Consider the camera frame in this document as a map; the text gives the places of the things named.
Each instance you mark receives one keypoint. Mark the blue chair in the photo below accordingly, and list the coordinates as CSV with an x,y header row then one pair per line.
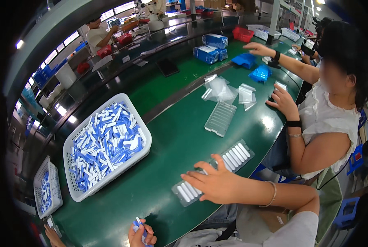
x,y
356,159

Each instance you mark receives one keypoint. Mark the stack of blue trays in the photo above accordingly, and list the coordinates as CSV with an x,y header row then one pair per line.
x,y
244,59

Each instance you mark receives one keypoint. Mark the wide white plastic basket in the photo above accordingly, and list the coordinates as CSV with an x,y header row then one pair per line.
x,y
262,31

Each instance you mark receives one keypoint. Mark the person's left hand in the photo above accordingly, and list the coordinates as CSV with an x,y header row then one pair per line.
x,y
136,236

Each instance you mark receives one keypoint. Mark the cardboard box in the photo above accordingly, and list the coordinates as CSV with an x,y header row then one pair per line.
x,y
275,219

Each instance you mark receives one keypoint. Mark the white bucket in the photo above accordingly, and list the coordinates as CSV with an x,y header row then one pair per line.
x,y
66,76

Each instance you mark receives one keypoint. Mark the clear tray with white parts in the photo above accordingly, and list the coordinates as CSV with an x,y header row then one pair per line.
x,y
236,154

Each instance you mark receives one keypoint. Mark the stack of blue crates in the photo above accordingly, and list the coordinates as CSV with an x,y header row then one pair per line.
x,y
46,72

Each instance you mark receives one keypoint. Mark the small white basket with parts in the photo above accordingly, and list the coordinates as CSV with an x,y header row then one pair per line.
x,y
46,188

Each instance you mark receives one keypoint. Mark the blue and white plastic part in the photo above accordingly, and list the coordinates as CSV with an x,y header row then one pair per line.
x,y
137,223

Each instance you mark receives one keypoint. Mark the person's legs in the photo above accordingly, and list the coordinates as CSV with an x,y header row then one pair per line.
x,y
222,216

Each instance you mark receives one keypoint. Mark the small stack of clear bags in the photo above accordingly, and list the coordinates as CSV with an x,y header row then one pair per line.
x,y
246,95

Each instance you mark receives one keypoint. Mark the heap of blue white parts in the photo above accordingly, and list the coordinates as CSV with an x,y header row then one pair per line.
x,y
105,143

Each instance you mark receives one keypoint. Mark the white paper sheet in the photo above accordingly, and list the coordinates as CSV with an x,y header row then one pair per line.
x,y
102,63

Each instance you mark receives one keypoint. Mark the black tablet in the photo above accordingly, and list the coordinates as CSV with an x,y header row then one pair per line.
x,y
167,67

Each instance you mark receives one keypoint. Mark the blue plastic stool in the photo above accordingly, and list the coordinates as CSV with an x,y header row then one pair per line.
x,y
347,213

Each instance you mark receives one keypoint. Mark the person's body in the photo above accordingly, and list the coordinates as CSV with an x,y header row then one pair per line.
x,y
295,231

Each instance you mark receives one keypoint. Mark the pile of clear plastic bags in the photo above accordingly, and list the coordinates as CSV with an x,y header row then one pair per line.
x,y
219,89

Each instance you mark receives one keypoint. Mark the white metal post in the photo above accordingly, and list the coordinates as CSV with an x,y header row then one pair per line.
x,y
274,18

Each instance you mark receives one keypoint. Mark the large white plastic basket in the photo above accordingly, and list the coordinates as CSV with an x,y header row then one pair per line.
x,y
76,191

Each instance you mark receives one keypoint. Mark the empty clear plastic tray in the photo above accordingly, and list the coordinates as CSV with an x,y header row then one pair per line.
x,y
220,119

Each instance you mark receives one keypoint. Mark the blue bag of parts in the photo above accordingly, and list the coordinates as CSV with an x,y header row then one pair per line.
x,y
260,74

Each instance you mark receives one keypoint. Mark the person's right hand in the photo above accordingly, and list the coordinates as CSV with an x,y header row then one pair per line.
x,y
227,185

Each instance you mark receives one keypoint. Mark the person's left fingers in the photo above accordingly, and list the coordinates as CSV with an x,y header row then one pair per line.
x,y
149,237

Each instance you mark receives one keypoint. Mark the blue wrapped box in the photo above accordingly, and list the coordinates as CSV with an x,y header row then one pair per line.
x,y
215,40
223,54
206,55

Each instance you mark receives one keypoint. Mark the small grey flat device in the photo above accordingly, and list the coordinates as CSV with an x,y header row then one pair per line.
x,y
50,222

